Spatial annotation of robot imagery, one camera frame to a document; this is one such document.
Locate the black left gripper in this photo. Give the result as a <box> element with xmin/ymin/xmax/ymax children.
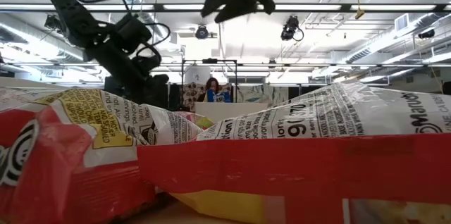
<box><xmin>84</xmin><ymin>40</ymin><xmax>170</xmax><ymax>109</ymax></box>

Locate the green yellow shrimp ramen packet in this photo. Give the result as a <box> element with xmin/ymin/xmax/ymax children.
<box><xmin>175</xmin><ymin>110</ymin><xmax>215</xmax><ymax>130</ymax></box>

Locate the blue Maruchan ramen packet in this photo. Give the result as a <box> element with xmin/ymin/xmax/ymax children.
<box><xmin>206</xmin><ymin>89</ymin><xmax>232</xmax><ymax>104</ymax></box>

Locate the round black ceiling fixture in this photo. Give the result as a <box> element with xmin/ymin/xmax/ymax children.
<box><xmin>194</xmin><ymin>24</ymin><xmax>210</xmax><ymax>41</ymax></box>

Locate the brown circle patterned panel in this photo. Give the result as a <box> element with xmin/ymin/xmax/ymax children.
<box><xmin>182</xmin><ymin>82</ymin><xmax>233</xmax><ymax>113</ymax></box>

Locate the white box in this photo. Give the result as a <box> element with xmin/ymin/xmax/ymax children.
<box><xmin>185</xmin><ymin>66</ymin><xmax>211</xmax><ymax>85</ymax></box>

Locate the black ceiling spotlight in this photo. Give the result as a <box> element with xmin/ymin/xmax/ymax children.
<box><xmin>44</xmin><ymin>14</ymin><xmax>66</xmax><ymax>37</ymax></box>

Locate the person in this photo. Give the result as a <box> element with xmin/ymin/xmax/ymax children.
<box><xmin>205</xmin><ymin>77</ymin><xmax>222</xmax><ymax>93</ymax></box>

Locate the leaf patterned panel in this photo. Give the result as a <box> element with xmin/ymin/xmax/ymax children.
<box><xmin>236</xmin><ymin>85</ymin><xmax>290</xmax><ymax>104</ymax></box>

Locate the black panel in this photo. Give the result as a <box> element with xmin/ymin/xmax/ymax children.
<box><xmin>288</xmin><ymin>85</ymin><xmax>332</xmax><ymax>100</ymax></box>

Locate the overhead rig crossbar with lights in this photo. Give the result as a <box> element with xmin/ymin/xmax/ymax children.
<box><xmin>0</xmin><ymin>3</ymin><xmax>451</xmax><ymax>14</ymax></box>

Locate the white ceiling vent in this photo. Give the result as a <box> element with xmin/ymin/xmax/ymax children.
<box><xmin>394</xmin><ymin>13</ymin><xmax>412</xmax><ymax>32</ymax></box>

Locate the black ceiling device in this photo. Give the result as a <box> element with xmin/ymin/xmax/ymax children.
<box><xmin>418</xmin><ymin>28</ymin><xmax>436</xmax><ymax>40</ymax></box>

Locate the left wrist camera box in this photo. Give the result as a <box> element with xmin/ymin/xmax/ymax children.
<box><xmin>114</xmin><ymin>13</ymin><xmax>153</xmax><ymax>55</ymax></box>

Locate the black tube stand frame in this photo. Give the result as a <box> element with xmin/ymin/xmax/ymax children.
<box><xmin>181</xmin><ymin>58</ymin><xmax>238</xmax><ymax>112</ymax></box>

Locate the black overhead camera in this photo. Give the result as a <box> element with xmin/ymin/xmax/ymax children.
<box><xmin>280</xmin><ymin>15</ymin><xmax>305</xmax><ymax>43</ymax></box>

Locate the thin black overhead rail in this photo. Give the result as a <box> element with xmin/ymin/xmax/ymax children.
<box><xmin>0</xmin><ymin>62</ymin><xmax>451</xmax><ymax>68</ymax></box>

